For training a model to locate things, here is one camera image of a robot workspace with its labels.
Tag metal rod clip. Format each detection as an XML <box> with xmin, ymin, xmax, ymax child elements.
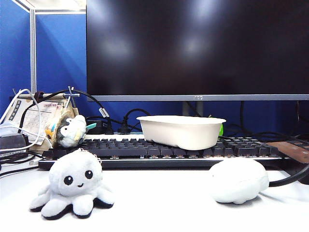
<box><xmin>63</xmin><ymin>86</ymin><xmax>81</xmax><ymax>108</ymax></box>

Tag grey white penguin plush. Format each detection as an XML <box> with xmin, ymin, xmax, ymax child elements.
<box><xmin>56</xmin><ymin>115</ymin><xmax>97</xmax><ymax>148</ymax></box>

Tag grey monitor stand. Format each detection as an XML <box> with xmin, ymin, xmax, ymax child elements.
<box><xmin>182</xmin><ymin>101</ymin><xmax>205</xmax><ymax>117</ymax></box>

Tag thin black usb cable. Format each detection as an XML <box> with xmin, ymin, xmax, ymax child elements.
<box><xmin>0</xmin><ymin>150</ymin><xmax>44</xmax><ymax>177</ymax></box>

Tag grey box device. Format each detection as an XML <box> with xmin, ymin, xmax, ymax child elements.
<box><xmin>0</xmin><ymin>122</ymin><xmax>30</xmax><ymax>152</ymax></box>

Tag paper desk calendar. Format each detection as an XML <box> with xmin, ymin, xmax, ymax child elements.
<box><xmin>4</xmin><ymin>93</ymin><xmax>80</xmax><ymax>149</ymax></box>

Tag thick black cable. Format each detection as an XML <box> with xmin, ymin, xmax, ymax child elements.
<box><xmin>268</xmin><ymin>163</ymin><xmax>309</xmax><ymax>188</ymax></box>

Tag brown flat card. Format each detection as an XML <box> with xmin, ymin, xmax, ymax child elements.
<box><xmin>266</xmin><ymin>140</ymin><xmax>309</xmax><ymax>164</ymax></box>

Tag black mechanical keyboard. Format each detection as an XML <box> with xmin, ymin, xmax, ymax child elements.
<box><xmin>38</xmin><ymin>136</ymin><xmax>294</xmax><ymax>170</ymax></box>

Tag black cable with white tag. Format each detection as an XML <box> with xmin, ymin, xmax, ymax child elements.
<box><xmin>18</xmin><ymin>89</ymin><xmax>114</xmax><ymax>135</ymax></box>

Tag black power adapter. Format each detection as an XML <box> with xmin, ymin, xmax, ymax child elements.
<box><xmin>85</xmin><ymin>116</ymin><xmax>110</xmax><ymax>135</ymax></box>

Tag large black computer monitor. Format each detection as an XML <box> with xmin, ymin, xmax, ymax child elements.
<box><xmin>86</xmin><ymin>0</ymin><xmax>309</xmax><ymax>102</ymax></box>

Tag white oval bowl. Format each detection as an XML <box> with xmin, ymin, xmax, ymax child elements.
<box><xmin>136</xmin><ymin>115</ymin><xmax>227</xmax><ymax>151</ymax></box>

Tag black plug with looped cable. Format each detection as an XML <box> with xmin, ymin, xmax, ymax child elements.
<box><xmin>117</xmin><ymin>108</ymin><xmax>152</xmax><ymax>134</ymax></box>

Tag white brain-shaped stress ball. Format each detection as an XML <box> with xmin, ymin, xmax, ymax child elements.
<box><xmin>209</xmin><ymin>157</ymin><xmax>270</xmax><ymax>205</ymax></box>

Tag black cables behind monitor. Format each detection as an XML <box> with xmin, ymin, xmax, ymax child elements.
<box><xmin>224</xmin><ymin>101</ymin><xmax>309</xmax><ymax>144</ymax></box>

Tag grey fluffy octopus plush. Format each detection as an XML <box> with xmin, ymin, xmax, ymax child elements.
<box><xmin>29</xmin><ymin>148</ymin><xmax>115</xmax><ymax>220</ymax></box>

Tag white power strip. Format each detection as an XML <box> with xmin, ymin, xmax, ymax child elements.
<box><xmin>84</xmin><ymin>131</ymin><xmax>145</xmax><ymax>141</ymax></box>

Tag silver partition frame post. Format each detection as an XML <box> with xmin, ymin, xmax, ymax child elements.
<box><xmin>29</xmin><ymin>9</ymin><xmax>38</xmax><ymax>94</ymax></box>

